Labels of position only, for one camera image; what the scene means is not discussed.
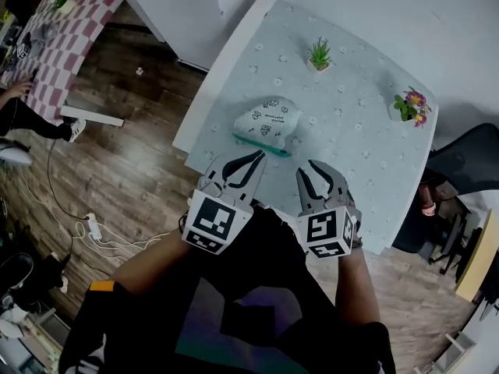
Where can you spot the purple flower plant white pot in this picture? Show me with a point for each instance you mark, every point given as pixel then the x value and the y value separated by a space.
pixel 411 105

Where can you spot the pale blue floral tablecloth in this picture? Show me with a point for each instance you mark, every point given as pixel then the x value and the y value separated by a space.
pixel 331 138

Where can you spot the small paper scrap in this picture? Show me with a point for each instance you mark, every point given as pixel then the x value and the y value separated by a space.
pixel 139 71

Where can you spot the white rounded appliance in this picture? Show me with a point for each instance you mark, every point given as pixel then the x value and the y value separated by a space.
pixel 13 154

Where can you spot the white table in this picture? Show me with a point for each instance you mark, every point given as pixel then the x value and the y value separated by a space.
pixel 218 76

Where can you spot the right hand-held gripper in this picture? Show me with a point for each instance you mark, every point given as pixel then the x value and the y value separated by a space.
pixel 327 230

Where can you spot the black office chair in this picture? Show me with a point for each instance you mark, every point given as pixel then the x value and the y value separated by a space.
pixel 464 162

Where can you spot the white table crossbar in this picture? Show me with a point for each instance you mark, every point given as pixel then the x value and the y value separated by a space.
pixel 91 116

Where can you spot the small green succulent white pot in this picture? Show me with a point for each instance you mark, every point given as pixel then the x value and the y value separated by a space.
pixel 319 55

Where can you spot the brown bottle pink cap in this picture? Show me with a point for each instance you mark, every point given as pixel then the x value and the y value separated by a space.
pixel 428 203

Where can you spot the spare grey hand-held gripper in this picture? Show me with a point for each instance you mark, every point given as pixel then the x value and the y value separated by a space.
pixel 27 47

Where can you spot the person's black clothing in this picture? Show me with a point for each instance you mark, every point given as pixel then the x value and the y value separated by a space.
pixel 241 306

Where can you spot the person's right forearm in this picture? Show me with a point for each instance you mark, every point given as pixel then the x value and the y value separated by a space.
pixel 356 286

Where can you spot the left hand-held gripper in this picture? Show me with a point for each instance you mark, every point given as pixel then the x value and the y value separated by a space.
pixel 212 220

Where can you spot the white power strip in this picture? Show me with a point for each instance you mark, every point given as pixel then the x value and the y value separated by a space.
pixel 93 226

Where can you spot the red white checkered tablecloth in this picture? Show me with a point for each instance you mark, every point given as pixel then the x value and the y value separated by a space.
pixel 74 41

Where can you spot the black bag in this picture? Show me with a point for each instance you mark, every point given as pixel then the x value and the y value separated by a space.
pixel 21 4

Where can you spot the yellow wooden board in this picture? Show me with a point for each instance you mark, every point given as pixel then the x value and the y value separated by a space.
pixel 477 263

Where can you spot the person's left forearm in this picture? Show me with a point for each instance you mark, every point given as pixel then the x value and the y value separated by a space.
pixel 156 257

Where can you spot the white printed pouch teal zipper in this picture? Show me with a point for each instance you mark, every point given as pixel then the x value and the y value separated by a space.
pixel 269 125

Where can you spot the white shelf unit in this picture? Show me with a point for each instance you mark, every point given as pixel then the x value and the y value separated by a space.
pixel 456 351

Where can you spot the black floor equipment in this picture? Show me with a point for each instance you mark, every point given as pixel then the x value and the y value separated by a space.
pixel 23 283

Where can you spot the small green plant pale pot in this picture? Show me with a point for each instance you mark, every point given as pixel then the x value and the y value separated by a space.
pixel 62 2

